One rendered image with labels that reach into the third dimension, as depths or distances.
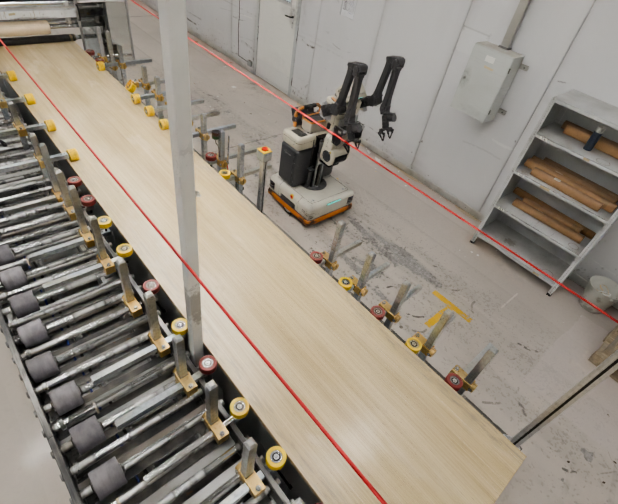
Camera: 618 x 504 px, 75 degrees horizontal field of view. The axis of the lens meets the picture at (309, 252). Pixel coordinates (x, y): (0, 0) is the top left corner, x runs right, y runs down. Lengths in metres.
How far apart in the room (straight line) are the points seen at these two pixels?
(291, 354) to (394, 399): 0.51
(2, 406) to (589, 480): 3.66
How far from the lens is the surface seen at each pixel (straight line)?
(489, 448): 2.05
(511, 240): 4.63
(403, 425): 1.92
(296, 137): 3.77
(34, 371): 2.13
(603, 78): 4.27
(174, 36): 1.14
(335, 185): 4.18
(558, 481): 3.34
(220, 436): 1.82
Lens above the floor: 2.54
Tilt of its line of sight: 43 degrees down
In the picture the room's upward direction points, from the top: 12 degrees clockwise
